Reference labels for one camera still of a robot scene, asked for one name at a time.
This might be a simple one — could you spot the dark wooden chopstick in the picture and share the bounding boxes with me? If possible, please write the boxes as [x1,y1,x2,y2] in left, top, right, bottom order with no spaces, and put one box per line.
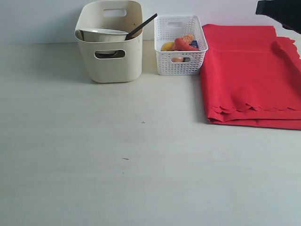
[125,13,158,40]

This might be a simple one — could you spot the yellow lemon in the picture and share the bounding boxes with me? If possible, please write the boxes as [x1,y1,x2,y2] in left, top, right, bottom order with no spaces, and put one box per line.
[160,41,174,51]

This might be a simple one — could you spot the pale green ceramic bowl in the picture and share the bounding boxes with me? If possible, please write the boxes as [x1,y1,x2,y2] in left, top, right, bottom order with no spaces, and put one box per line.
[79,28,128,59]

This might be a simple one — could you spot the cream plastic tub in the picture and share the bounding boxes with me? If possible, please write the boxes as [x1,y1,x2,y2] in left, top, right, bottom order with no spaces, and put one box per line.
[75,0,143,83]

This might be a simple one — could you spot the red sausage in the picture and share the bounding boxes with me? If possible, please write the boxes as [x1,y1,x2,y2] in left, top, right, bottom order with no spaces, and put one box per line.
[174,38,199,51]

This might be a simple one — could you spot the white perforated plastic basket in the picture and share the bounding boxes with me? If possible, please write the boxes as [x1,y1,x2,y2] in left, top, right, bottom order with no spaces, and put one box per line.
[154,15,208,75]

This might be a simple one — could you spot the blue white milk carton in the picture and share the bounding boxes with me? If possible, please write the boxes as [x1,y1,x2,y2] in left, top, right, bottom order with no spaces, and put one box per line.
[190,40,199,49]

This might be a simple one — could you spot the brown egg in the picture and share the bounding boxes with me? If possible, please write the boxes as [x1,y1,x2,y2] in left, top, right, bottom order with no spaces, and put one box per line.
[171,57,184,63]

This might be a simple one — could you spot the red tablecloth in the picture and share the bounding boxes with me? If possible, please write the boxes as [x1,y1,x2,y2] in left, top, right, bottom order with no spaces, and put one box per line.
[200,24,301,130]

